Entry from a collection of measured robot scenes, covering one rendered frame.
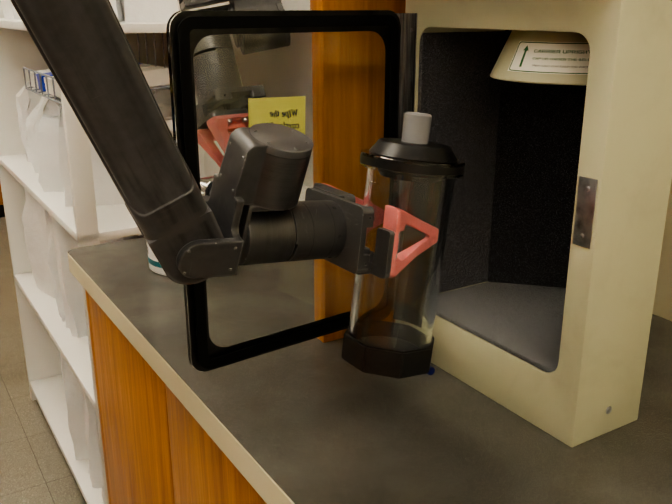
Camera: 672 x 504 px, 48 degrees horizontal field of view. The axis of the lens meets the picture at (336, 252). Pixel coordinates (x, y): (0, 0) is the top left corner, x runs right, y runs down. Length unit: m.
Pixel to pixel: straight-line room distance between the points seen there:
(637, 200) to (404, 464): 0.36
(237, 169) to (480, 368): 0.44
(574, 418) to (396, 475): 0.20
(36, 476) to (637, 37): 2.24
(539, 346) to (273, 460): 0.33
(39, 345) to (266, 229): 2.35
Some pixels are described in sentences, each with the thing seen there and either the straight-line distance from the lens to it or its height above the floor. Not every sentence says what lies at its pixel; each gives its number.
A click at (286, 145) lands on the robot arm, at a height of 1.28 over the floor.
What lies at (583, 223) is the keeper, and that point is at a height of 1.19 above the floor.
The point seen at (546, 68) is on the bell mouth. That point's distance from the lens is 0.84.
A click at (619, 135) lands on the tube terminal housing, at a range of 0.77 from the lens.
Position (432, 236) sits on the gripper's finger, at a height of 1.17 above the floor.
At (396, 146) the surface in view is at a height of 1.26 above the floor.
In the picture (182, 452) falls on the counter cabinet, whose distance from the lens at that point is 1.18.
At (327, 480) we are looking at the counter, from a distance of 0.79.
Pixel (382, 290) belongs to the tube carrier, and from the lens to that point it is 0.77.
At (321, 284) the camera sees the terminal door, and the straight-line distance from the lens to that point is 0.94.
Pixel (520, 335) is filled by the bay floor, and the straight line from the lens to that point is 0.94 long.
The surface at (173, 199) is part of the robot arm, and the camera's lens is 0.60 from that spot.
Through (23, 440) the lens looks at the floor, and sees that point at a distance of 2.82.
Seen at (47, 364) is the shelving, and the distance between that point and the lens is 3.01.
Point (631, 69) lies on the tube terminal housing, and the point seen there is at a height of 1.34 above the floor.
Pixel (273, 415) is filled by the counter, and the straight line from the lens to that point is 0.90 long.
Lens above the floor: 1.39
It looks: 18 degrees down
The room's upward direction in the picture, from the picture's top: straight up
